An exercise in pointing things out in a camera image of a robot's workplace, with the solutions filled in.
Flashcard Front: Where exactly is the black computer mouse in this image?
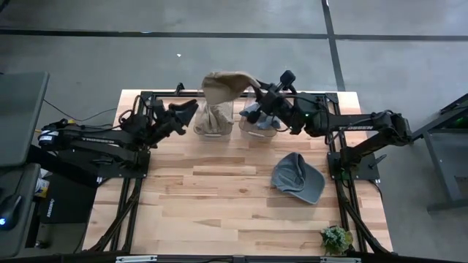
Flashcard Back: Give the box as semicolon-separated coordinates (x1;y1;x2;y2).
0;194;23;232

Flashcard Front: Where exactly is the small green potted plant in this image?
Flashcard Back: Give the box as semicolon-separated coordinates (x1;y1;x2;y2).
320;225;355;256

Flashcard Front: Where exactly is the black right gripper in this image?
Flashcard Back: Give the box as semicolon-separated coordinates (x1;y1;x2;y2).
246;78;299;128

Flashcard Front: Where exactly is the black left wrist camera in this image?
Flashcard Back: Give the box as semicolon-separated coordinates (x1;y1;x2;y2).
150;98;166;118

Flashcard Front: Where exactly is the silver metal bracket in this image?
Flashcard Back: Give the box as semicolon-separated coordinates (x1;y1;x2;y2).
320;256;362;263
116;255;158;263

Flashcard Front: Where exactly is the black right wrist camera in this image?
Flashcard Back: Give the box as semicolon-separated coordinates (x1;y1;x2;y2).
278;69;298;93

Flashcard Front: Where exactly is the grey flat panel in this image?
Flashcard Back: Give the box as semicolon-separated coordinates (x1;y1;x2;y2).
0;71;50;169

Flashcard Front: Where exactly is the black computer case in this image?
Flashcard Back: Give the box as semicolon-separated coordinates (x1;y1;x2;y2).
39;174;99;224

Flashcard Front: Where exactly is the yellow power cable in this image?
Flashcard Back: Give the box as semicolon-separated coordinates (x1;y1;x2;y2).
34;118;78;133

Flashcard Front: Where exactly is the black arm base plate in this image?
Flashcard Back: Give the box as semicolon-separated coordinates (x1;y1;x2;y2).
58;145;151;180
327;151;381;182

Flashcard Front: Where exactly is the grey metal table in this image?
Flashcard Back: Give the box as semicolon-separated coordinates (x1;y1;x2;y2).
404;93;468;213

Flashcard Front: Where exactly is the beige baseball cap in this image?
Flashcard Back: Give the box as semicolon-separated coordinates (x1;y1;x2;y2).
201;71;262;106

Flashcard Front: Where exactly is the black metal table frame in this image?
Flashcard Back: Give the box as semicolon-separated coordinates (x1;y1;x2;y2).
87;89;394;255

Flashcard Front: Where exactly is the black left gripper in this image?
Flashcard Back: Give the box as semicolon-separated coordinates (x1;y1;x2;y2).
147;99;200;144

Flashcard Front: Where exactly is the grey side desk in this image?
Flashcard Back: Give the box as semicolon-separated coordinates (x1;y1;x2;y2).
0;162;42;259

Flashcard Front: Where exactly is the grey baseball cap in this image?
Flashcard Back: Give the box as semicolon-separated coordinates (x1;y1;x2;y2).
239;102;282;131
270;152;326;205

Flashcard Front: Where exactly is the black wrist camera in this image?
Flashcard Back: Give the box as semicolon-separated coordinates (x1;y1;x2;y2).
150;98;166;118
278;69;298;93

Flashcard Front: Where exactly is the small yellow white container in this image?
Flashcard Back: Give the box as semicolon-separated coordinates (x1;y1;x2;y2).
34;178;51;199

